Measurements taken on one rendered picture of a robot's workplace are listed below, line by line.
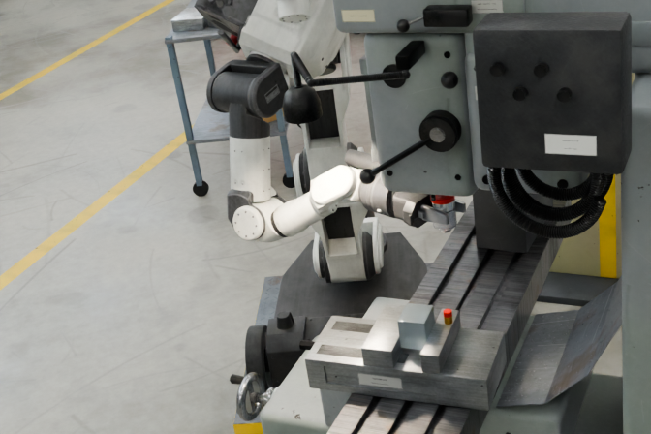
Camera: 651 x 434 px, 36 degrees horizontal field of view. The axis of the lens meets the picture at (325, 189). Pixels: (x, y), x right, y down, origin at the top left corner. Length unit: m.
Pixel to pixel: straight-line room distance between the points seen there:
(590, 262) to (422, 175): 2.22
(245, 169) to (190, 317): 1.99
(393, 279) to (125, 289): 1.70
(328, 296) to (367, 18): 1.43
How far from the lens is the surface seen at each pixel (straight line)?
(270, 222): 2.20
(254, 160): 2.19
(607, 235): 3.91
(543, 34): 1.37
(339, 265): 2.89
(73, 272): 4.70
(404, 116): 1.79
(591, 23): 1.38
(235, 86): 2.19
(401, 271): 3.08
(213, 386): 3.72
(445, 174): 1.81
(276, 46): 2.19
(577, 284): 3.98
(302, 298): 3.01
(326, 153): 2.63
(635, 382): 1.79
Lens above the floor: 2.15
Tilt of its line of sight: 26 degrees down
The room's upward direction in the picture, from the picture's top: 9 degrees counter-clockwise
